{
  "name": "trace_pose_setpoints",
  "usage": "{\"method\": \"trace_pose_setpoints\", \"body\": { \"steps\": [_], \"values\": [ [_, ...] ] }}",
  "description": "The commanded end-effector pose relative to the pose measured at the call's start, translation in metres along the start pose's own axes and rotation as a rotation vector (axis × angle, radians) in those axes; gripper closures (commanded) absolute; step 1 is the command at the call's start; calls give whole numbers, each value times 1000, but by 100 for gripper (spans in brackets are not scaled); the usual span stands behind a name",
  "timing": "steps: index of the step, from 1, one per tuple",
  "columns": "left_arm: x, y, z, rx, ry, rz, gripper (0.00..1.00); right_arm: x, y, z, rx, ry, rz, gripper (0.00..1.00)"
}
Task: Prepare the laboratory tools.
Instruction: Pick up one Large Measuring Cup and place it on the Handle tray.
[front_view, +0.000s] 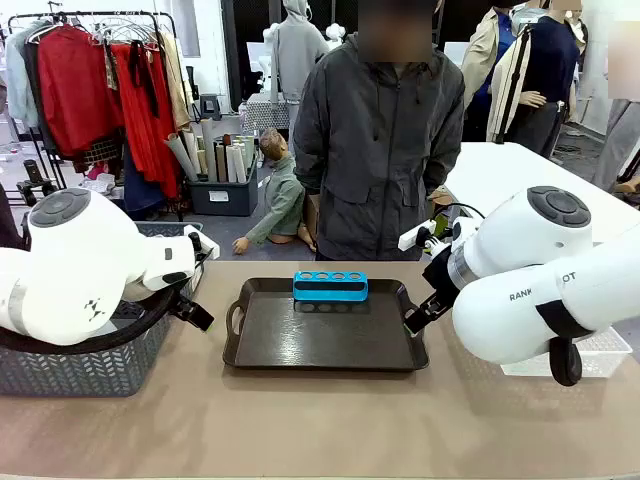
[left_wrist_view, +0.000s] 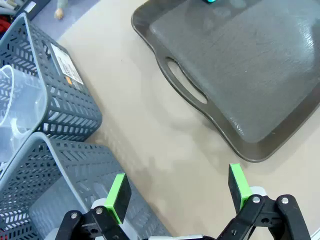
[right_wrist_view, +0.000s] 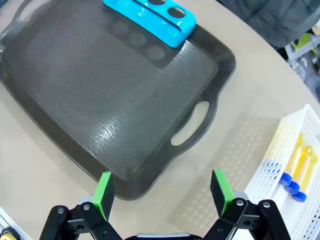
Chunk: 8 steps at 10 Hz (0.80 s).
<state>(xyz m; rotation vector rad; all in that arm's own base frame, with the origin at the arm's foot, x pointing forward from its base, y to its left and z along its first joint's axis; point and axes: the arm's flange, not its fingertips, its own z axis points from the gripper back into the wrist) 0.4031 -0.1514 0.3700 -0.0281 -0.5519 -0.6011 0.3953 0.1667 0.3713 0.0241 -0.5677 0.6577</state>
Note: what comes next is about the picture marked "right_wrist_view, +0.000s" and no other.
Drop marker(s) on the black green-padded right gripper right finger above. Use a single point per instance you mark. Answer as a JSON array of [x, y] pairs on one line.
[[225, 197]]

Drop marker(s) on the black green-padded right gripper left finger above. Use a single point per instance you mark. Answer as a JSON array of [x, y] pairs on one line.
[[100, 200]]

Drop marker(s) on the yellow tube with blue cap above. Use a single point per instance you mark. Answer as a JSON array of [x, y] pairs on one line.
[[303, 165], [296, 155], [311, 172]]

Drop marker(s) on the white perforated plastic basket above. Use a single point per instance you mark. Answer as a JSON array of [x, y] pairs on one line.
[[272, 192]]

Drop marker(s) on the dark brown plastic tray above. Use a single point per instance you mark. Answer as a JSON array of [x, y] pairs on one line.
[[100, 100]]

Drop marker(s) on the lime green chair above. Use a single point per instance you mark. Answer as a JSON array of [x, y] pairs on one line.
[[303, 41]]

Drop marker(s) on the blue test tube rack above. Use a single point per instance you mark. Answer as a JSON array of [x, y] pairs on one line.
[[160, 27]]

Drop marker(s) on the person in grey jacket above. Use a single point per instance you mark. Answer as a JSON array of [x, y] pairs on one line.
[[270, 17]]

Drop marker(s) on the white frame with yellow wheel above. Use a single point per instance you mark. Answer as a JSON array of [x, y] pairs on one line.
[[10, 230]]

